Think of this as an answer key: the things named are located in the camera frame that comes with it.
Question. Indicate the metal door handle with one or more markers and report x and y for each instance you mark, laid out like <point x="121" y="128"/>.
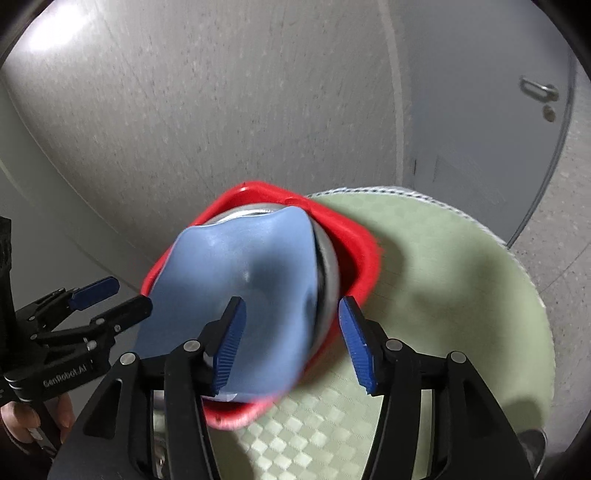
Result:
<point x="546" y="94"/>

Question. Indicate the red plastic basin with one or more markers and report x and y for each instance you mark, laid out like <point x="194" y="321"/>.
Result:
<point x="359" y="259"/>

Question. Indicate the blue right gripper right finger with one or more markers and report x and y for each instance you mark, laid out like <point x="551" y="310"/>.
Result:
<point x="392" y="370"/>

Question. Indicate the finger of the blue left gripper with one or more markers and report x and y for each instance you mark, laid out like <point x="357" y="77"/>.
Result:
<point x="121" y="317"/>
<point x="76" y="299"/>

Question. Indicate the blue square plate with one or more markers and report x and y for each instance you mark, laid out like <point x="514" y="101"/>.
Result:
<point x="270" y="261"/>

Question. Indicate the large steel bowl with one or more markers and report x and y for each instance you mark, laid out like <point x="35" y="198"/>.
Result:
<point x="327" y="267"/>

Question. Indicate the person's left hand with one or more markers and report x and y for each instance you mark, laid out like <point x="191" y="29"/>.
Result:
<point x="19" y="418"/>

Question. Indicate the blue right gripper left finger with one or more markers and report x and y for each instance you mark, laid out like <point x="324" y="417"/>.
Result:
<point x="196" y="368"/>

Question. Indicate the grey door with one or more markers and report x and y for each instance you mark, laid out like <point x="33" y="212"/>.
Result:
<point x="478" y="142"/>

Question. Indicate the white lace tablecloth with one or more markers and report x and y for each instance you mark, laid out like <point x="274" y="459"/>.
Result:
<point x="402" y="192"/>

